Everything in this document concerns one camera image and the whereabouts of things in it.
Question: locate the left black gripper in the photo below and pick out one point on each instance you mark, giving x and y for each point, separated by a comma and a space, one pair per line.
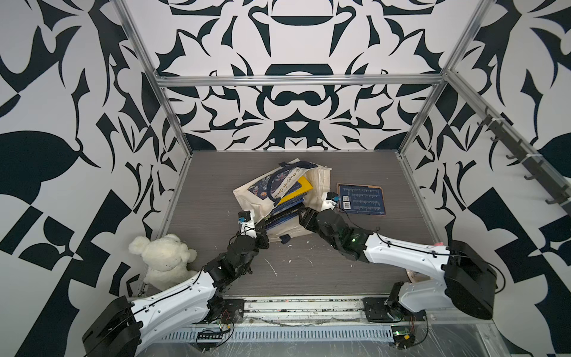
260, 235

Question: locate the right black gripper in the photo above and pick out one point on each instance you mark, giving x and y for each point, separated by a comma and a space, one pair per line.
311, 216

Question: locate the blue classics book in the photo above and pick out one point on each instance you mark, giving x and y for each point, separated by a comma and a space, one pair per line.
361, 199

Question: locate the cream canvas tote bag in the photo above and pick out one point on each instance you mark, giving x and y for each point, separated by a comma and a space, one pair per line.
277, 199

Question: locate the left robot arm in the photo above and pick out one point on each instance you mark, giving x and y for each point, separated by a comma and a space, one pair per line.
127, 327

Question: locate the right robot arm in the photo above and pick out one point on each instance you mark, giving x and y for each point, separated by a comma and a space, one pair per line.
456, 276

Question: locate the dark blue bottom book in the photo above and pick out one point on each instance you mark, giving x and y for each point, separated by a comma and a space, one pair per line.
282, 216

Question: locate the white plush teddy bear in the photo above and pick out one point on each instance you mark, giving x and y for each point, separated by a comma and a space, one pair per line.
167, 259

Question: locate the yellow spine book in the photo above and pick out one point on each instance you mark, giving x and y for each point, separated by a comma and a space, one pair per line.
300, 188

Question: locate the left electronics board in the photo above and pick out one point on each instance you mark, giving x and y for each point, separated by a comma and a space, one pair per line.
208, 339

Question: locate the electronics board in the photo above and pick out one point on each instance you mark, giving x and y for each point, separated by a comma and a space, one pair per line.
403, 337
208, 339

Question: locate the right electronics board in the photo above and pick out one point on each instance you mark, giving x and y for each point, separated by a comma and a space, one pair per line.
403, 337

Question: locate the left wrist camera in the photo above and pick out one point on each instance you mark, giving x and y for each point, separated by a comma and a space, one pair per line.
246, 221

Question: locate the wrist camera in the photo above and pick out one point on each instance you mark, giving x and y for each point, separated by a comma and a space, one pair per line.
329, 201
246, 221

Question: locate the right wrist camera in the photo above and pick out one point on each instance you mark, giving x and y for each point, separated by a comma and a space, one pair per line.
329, 201

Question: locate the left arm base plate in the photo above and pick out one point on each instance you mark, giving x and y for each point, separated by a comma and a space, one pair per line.
224, 310

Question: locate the aluminium front rail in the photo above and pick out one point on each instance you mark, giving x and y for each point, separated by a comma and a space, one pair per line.
303, 308

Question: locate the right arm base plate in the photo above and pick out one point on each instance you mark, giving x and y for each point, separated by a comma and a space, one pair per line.
385, 310

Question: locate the black wall hook rack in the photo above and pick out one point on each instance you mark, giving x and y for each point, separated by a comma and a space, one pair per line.
521, 152

